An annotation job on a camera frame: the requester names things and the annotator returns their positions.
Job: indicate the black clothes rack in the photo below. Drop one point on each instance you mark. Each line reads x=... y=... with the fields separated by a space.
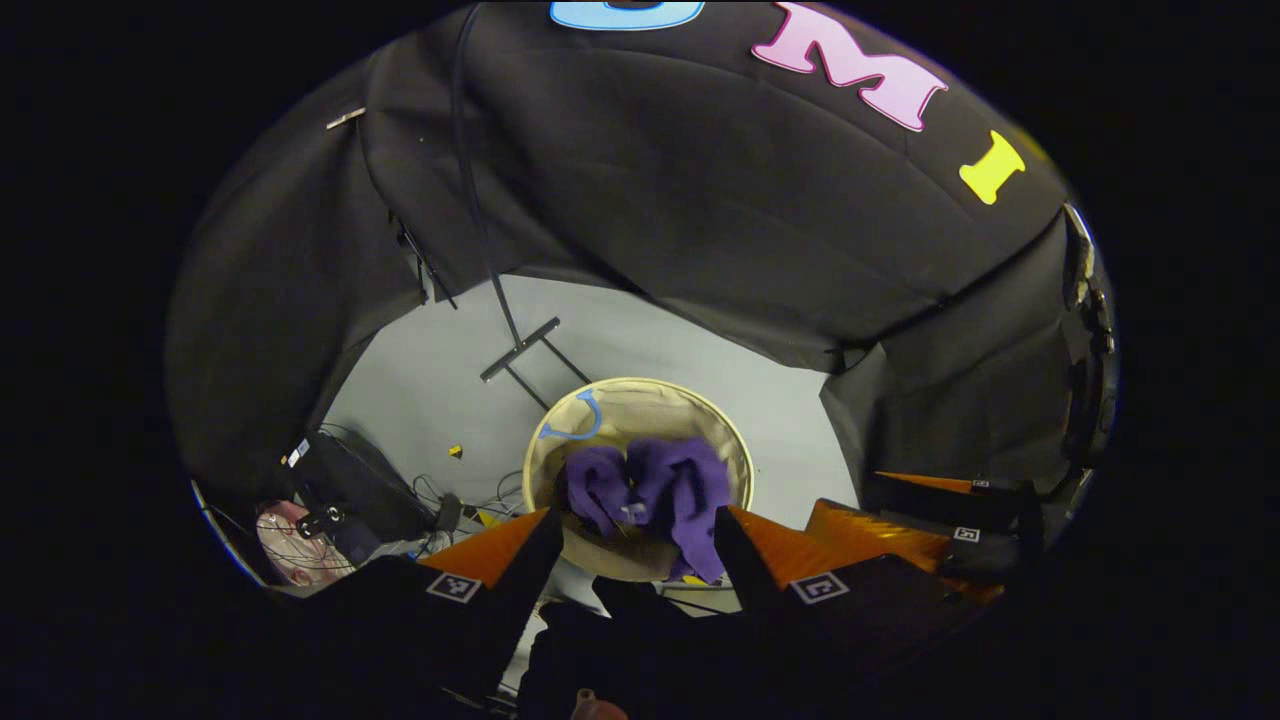
x=520 y=345

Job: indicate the black equipment case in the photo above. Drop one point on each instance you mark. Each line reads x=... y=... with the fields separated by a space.
x=360 y=490

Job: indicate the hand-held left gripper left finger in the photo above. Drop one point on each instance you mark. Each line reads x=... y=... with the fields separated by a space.
x=520 y=600

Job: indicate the purple jacket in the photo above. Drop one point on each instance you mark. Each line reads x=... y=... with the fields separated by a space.
x=680 y=490

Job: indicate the silver backdrop clip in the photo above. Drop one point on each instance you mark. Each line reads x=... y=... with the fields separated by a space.
x=346 y=118

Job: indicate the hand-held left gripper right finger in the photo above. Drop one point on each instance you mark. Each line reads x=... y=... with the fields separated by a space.
x=750 y=590

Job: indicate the black backdrop cloth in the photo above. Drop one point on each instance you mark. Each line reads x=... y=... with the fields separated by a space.
x=700 y=200

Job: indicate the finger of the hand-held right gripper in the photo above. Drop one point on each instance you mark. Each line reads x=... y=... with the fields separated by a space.
x=930 y=483
x=870 y=535

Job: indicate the beige round laundry hamper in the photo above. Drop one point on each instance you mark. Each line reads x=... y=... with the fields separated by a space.
x=650 y=410

